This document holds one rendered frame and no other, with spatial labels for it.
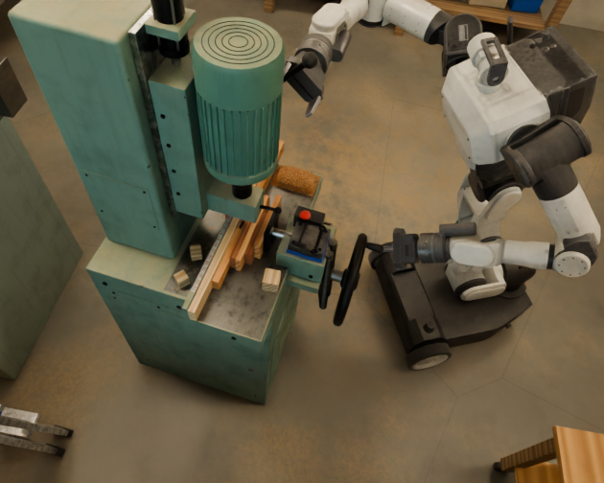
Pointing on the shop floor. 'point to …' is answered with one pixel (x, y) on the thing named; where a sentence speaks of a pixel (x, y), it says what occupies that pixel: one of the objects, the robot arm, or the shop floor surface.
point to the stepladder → (18, 425)
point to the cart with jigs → (569, 459)
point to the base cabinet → (199, 345)
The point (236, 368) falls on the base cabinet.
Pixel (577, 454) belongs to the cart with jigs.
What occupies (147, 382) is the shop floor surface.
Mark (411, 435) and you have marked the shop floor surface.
